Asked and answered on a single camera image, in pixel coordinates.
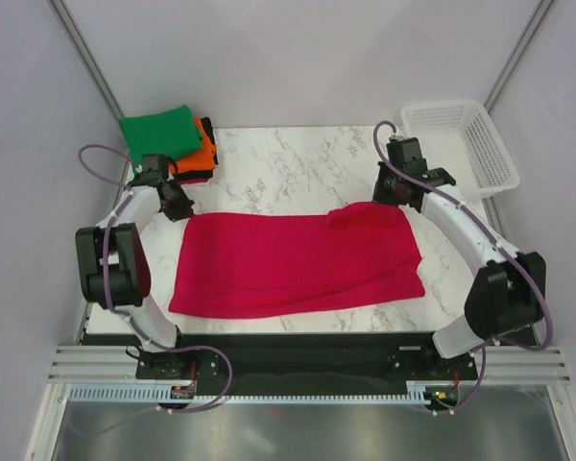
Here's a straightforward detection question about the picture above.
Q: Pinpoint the left aluminium frame post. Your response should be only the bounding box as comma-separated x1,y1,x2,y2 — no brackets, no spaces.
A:
47,0,123,120

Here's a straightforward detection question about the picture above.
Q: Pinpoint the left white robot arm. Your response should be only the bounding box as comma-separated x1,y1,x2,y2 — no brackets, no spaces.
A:
75,180,193,377

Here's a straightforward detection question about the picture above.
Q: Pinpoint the purple cable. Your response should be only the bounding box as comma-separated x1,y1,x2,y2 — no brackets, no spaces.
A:
373,121,556,417
78,144,183,354

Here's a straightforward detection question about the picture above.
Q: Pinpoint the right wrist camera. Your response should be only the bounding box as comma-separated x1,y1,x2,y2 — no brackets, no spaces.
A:
386,137,427,172

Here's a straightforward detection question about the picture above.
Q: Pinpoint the white slotted cable duct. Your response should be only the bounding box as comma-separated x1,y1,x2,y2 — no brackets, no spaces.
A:
69,381,462,404

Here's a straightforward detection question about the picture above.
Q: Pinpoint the red t-shirt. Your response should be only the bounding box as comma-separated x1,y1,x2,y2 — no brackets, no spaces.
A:
168,202,425,320

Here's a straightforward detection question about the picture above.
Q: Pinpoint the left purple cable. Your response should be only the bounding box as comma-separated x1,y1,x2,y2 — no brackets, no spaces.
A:
78,144,183,354

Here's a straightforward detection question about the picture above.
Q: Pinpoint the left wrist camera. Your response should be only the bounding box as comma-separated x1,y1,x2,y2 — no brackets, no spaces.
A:
133,154,178,185

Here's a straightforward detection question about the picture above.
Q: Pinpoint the folded green t-shirt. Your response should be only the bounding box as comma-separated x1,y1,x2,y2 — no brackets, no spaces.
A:
119,105,203,173

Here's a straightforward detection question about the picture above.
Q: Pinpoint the white plastic basket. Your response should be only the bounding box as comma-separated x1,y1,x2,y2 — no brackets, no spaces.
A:
400,100,520,201

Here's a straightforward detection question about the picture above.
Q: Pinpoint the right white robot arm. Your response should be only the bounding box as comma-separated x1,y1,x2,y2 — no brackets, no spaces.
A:
373,161,553,378

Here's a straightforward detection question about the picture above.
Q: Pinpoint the folded orange t-shirt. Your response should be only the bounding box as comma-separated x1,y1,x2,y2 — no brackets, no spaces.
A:
172,116,217,177

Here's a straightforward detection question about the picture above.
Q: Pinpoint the aluminium frame post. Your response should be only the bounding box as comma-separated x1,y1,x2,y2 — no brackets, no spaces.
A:
483,0,557,113
47,0,123,120

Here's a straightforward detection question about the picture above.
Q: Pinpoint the folded black t-shirt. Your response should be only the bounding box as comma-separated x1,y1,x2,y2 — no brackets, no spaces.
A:
177,115,220,186

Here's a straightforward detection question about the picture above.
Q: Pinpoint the right aluminium frame post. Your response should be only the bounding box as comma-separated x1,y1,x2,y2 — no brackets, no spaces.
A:
483,0,557,113

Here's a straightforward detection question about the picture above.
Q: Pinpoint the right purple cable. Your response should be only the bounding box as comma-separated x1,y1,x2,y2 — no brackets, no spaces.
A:
373,121,556,417

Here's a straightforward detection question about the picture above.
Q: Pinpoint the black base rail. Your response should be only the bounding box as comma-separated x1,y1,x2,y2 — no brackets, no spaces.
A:
126,332,477,396

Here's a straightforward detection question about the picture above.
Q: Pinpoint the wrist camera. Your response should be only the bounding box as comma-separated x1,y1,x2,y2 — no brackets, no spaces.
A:
386,137,427,172
133,154,178,185

